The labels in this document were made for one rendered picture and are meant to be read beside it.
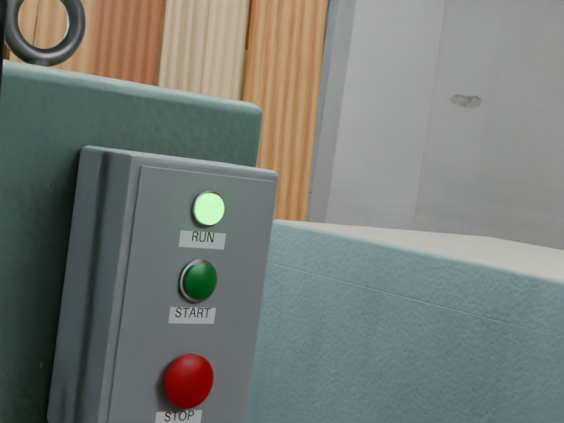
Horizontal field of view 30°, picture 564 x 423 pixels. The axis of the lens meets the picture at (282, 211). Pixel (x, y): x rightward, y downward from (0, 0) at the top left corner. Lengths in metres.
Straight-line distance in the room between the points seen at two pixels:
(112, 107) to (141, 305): 0.12
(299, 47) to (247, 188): 1.94
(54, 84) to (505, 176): 2.34
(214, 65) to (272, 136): 0.22
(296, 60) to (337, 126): 0.35
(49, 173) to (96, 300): 0.08
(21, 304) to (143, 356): 0.08
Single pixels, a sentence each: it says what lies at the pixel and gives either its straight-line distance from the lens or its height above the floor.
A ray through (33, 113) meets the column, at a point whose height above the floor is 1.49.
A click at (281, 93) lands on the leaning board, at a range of 2.48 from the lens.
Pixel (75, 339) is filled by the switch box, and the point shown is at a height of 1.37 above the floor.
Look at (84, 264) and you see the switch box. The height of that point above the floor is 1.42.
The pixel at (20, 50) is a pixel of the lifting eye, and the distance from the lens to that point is 0.70.
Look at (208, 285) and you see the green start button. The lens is 0.58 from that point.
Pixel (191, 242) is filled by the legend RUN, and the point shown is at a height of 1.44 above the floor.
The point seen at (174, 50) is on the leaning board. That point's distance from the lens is 2.30.
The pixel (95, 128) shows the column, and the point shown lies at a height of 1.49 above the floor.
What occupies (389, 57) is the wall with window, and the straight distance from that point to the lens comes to 2.92.
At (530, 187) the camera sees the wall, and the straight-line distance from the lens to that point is 2.82.
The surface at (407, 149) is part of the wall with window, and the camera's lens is 3.00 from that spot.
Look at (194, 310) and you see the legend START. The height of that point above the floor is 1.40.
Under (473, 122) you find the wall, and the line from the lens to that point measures 2.95.
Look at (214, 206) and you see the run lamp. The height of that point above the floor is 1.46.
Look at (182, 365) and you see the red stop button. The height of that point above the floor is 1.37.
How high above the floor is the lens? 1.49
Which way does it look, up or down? 3 degrees down
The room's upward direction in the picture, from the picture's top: 8 degrees clockwise
